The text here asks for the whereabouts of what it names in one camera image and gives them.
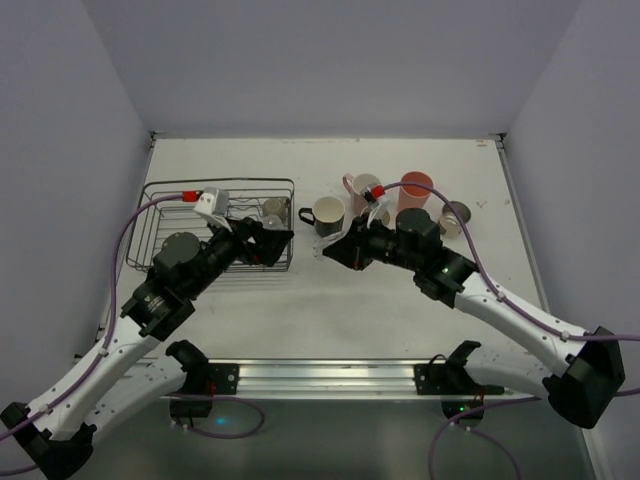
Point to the left controller box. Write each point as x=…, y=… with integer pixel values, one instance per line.
x=185, y=409

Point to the aluminium mounting rail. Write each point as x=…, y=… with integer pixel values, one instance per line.
x=325, y=377

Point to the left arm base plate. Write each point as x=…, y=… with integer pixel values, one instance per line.
x=220, y=379

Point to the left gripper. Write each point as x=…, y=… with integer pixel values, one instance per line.
x=255, y=239

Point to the wire dish rack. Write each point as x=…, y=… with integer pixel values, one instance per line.
x=155, y=225

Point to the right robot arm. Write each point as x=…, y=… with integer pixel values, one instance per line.
x=578, y=372

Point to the pink ceramic mug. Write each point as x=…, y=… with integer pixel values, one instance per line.
x=355, y=185

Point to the right controller box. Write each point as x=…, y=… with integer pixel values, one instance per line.
x=453, y=407

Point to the controller box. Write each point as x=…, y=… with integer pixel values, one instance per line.
x=185, y=409
x=453, y=407

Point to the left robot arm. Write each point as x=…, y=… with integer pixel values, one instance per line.
x=53, y=429

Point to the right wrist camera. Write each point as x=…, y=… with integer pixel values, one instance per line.
x=378, y=202

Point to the black glossy mug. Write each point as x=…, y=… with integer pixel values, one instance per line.
x=326, y=215

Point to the beige two-tier cup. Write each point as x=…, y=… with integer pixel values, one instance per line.
x=453, y=216

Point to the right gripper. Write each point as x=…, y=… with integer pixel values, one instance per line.
x=357, y=245

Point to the salmon pink tumbler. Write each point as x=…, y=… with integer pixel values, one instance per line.
x=411, y=192

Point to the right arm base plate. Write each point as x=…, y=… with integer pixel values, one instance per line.
x=442, y=376

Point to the small tan cup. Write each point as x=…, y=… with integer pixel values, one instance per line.
x=278, y=206

